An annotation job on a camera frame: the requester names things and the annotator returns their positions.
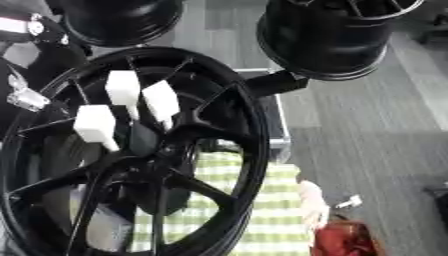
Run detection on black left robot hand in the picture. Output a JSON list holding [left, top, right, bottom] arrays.
[[0, 39, 91, 135]]

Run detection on black wheel rim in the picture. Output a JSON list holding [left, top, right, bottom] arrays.
[[255, 0, 429, 82], [43, 0, 186, 48]]

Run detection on black spoked wheel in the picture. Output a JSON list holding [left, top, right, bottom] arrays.
[[0, 46, 273, 256]]

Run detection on black mounting block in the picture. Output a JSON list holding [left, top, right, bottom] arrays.
[[243, 69, 312, 98]]

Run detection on small white object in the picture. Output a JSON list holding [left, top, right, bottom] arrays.
[[334, 194, 366, 210]]

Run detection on person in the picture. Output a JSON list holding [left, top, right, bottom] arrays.
[[309, 218, 384, 256]]

